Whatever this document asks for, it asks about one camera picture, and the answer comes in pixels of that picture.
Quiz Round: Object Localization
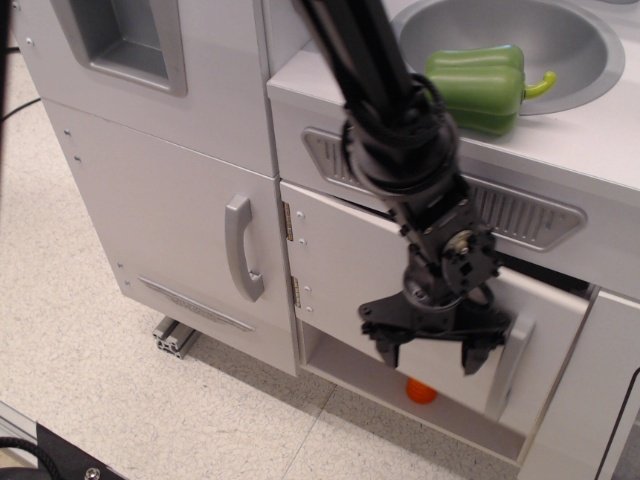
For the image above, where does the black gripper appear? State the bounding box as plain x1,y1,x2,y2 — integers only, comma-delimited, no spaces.
358,293,511,376

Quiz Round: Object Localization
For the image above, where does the white cabinet door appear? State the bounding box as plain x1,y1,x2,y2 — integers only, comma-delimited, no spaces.
281,183,588,433

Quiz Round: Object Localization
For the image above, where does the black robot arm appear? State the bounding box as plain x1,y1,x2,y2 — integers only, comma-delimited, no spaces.
294,1,510,375

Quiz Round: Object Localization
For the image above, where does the white toy kitchen cabinet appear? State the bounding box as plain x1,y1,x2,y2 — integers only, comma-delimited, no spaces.
1,1,639,479

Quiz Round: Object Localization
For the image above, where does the orange toy carrot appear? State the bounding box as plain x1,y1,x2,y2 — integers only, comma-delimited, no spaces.
405,378,438,405

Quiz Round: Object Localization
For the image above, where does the lower metal door hinge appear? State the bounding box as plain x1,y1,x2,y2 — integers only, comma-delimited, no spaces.
291,276,301,308

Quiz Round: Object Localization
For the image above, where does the metal door hinge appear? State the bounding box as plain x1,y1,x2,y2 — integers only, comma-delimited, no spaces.
282,201,294,242
291,276,301,308

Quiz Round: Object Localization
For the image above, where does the upper metal door hinge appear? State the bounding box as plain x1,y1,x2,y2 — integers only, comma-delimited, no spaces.
282,201,294,242

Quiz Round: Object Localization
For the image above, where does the green toy bell pepper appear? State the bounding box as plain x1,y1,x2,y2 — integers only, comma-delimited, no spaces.
425,45,557,136

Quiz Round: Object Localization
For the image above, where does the grey cabinet door handle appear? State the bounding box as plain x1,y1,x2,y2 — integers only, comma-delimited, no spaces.
484,315,535,422

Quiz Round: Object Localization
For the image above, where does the grey fridge door handle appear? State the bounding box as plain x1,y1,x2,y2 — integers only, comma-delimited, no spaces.
224,194,264,303

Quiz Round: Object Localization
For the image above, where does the aluminium extrusion rail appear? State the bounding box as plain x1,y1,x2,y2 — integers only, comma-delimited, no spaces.
153,316,200,359

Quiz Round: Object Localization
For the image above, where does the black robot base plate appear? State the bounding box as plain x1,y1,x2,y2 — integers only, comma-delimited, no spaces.
0,422,126,480

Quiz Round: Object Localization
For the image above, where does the black floor cable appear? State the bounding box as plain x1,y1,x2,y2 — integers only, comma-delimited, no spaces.
0,45,42,124

